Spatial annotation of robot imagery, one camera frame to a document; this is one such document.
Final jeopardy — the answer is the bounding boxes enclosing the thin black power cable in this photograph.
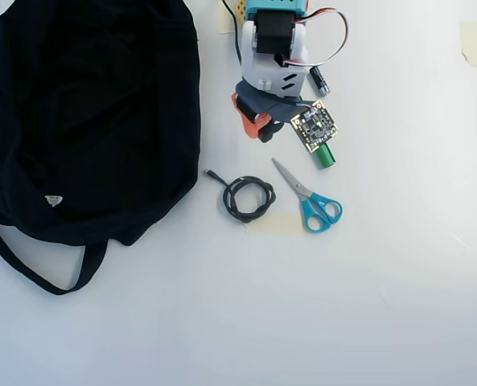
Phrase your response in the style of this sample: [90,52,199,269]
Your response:
[220,0,244,64]

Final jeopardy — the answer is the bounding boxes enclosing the beige masking tape strip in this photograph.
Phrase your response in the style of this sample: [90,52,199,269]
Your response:
[458,20,477,70]
[244,211,308,236]

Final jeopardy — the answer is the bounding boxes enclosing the blue handled scissors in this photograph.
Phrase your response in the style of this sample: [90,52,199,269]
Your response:
[270,157,343,234]

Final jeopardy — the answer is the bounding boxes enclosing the square camera circuit board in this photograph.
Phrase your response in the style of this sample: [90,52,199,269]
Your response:
[289,98,342,154]

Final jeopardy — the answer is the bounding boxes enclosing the black cylinder with silver end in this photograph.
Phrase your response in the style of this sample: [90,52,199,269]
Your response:
[307,65,332,97]

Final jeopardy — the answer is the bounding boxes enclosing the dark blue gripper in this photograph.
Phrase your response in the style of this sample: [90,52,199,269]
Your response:
[232,80,303,140]

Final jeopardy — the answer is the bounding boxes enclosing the black marker with green cap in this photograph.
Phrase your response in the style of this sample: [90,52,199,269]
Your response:
[315,143,338,170]

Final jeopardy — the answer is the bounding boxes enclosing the coiled black USB cable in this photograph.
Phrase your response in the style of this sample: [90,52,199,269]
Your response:
[204,168,278,224]

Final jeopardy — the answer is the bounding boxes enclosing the white red black servo wire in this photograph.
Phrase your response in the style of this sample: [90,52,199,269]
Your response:
[282,6,350,68]

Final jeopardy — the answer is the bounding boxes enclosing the black fabric bag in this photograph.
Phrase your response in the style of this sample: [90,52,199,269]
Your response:
[0,0,202,297]

